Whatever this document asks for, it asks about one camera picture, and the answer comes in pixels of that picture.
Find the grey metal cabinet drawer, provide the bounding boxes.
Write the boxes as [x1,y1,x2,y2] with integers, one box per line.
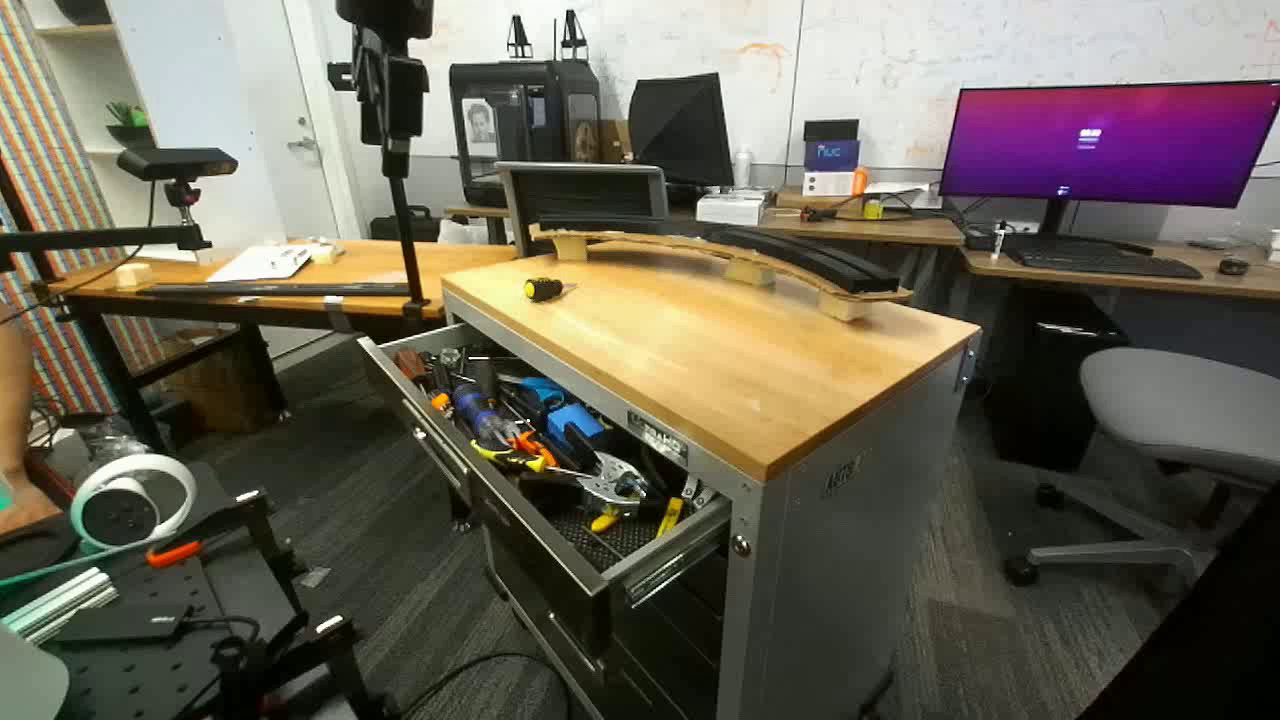
[355,321,736,610]

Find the grey tool cabinet wooden top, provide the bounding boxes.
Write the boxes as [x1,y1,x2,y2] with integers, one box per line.
[355,253,985,720]

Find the curved wooden track piece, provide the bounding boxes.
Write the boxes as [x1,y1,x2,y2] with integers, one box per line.
[528,222,920,327]

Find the grey framed black panel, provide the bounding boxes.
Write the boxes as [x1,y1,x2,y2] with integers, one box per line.
[494,160,675,261]

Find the small white box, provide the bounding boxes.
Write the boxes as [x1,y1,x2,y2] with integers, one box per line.
[693,187,771,228]

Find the black monitor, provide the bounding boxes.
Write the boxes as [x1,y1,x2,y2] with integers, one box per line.
[622,68,740,209]

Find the blue white cardboard box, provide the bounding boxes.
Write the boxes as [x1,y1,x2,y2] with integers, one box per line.
[801,118,863,200]

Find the long wooden workbench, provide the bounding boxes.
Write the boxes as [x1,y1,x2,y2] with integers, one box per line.
[37,237,523,452]

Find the white papers stack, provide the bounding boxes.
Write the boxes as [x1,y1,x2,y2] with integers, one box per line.
[203,242,338,288]

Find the black computer tower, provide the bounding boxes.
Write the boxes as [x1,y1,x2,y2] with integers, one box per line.
[986,285,1126,474]

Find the white door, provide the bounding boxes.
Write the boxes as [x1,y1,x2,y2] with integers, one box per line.
[215,0,369,248]

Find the wooden office desk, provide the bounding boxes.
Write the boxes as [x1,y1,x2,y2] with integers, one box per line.
[671,198,1280,307]

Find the black computer keyboard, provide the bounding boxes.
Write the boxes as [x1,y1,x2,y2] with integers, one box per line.
[995,233,1208,285]

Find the purple screen computer monitor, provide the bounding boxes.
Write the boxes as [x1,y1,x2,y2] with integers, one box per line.
[935,78,1280,246]

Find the white tape roll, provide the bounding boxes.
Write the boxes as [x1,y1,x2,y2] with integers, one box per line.
[65,450,199,557]

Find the grey office chair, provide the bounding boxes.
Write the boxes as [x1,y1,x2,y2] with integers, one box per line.
[1001,344,1280,594]

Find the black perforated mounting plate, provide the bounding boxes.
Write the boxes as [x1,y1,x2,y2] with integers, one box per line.
[46,490,393,720]

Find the silver aluminium extrusion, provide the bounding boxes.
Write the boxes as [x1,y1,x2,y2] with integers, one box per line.
[0,564,123,652]

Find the blue handled tool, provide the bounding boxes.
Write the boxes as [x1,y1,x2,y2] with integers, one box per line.
[508,373,616,456]

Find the yellow handled pliers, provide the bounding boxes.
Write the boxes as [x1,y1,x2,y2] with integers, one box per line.
[581,450,658,539]

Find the orange handled tool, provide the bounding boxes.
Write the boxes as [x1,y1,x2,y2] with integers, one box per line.
[508,424,568,482]

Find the purple handled screwdriver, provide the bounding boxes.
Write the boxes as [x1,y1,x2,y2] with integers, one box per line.
[446,381,519,452]

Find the red handled tool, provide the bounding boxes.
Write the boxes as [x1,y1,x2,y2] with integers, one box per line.
[393,344,441,394]

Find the black 3D printer enclosure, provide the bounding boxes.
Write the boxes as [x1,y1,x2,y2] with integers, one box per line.
[443,56,603,214]

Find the black camera on stand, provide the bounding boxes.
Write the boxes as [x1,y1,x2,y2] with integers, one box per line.
[325,0,441,313]

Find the orange clamp handle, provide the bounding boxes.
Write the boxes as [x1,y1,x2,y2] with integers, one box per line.
[140,538,212,576]

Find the black depth camera bar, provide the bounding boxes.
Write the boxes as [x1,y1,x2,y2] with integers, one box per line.
[112,145,242,183]

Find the white wall shelf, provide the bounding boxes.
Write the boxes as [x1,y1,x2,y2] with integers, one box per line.
[18,0,160,233]

